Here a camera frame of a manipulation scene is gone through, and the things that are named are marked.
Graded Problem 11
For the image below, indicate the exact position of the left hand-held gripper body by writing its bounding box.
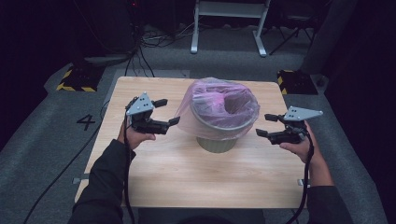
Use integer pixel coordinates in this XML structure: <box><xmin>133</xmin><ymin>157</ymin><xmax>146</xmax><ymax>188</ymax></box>
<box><xmin>124</xmin><ymin>91</ymin><xmax>171</xmax><ymax>135</ymax></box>

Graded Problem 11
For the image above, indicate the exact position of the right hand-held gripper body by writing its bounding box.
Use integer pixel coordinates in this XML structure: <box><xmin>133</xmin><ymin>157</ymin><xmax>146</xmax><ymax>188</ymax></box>
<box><xmin>267</xmin><ymin>105</ymin><xmax>324</xmax><ymax>146</ymax></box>

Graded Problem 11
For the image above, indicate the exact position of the green plastic bin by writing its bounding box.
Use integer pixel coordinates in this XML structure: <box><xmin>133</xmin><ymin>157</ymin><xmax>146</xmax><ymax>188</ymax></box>
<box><xmin>189</xmin><ymin>102</ymin><xmax>252</xmax><ymax>154</ymax></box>

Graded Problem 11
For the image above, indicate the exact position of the pink plastic bag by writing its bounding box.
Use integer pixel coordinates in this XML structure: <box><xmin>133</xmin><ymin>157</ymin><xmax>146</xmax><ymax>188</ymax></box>
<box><xmin>175</xmin><ymin>77</ymin><xmax>262</xmax><ymax>142</ymax></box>

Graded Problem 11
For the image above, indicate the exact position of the person's left hand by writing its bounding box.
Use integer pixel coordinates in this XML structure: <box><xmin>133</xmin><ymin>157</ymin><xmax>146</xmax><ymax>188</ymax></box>
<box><xmin>117</xmin><ymin>119</ymin><xmax>158</xmax><ymax>151</ymax></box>

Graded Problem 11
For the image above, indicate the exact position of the person's right hand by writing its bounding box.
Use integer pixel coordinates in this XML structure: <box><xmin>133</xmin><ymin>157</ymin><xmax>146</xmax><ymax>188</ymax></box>
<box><xmin>278</xmin><ymin>119</ymin><xmax>320</xmax><ymax>164</ymax></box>

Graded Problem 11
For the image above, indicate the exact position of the black yellow striped floor plate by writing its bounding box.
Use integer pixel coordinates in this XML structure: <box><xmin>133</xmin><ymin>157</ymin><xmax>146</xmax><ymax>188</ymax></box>
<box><xmin>55</xmin><ymin>64</ymin><xmax>106</xmax><ymax>93</ymax></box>
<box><xmin>276</xmin><ymin>69</ymin><xmax>319</xmax><ymax>96</ymax></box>

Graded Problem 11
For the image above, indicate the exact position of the dark equipment stand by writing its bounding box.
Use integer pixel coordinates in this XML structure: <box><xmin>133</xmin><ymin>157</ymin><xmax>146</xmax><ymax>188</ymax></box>
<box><xmin>70</xmin><ymin>0</ymin><xmax>139</xmax><ymax>68</ymax></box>

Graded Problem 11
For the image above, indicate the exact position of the black tripod stand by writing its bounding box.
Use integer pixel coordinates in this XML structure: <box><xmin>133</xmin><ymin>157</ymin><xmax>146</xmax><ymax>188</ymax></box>
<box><xmin>268</xmin><ymin>13</ymin><xmax>316</xmax><ymax>57</ymax></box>

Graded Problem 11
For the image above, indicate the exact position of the grey pillar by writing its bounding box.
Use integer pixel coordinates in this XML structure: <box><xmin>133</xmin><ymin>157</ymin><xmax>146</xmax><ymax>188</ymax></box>
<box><xmin>299</xmin><ymin>0</ymin><xmax>360</xmax><ymax>76</ymax></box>

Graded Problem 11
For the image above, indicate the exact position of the white-framed desk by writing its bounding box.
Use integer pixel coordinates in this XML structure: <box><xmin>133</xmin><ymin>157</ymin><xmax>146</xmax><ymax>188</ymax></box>
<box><xmin>190</xmin><ymin>0</ymin><xmax>272</xmax><ymax>58</ymax></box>

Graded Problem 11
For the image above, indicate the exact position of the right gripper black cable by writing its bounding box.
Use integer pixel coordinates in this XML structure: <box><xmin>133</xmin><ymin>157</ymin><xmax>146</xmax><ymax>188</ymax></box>
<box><xmin>286</xmin><ymin>132</ymin><xmax>316</xmax><ymax>224</ymax></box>

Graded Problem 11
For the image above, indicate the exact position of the bundle of floor cables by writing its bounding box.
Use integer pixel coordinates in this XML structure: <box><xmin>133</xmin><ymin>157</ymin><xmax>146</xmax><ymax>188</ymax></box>
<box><xmin>124</xmin><ymin>18</ymin><xmax>195</xmax><ymax>78</ymax></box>

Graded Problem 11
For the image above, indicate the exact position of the long black floor cable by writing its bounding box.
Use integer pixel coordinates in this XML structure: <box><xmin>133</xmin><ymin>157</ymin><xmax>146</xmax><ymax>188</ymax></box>
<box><xmin>22</xmin><ymin>99</ymin><xmax>110</xmax><ymax>224</ymax></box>

